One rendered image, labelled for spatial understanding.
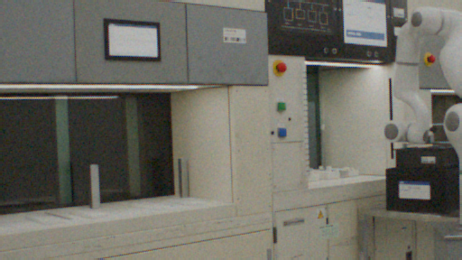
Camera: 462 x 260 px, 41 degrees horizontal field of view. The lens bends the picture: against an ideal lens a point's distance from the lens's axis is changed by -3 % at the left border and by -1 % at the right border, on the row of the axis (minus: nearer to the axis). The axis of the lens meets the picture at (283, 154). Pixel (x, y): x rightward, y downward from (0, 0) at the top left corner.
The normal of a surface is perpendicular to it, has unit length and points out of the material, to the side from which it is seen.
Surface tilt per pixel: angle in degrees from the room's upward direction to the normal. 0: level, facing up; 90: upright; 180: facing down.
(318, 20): 90
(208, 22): 90
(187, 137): 90
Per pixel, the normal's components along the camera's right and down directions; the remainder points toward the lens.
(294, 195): 0.66, 0.02
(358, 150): -0.75, 0.06
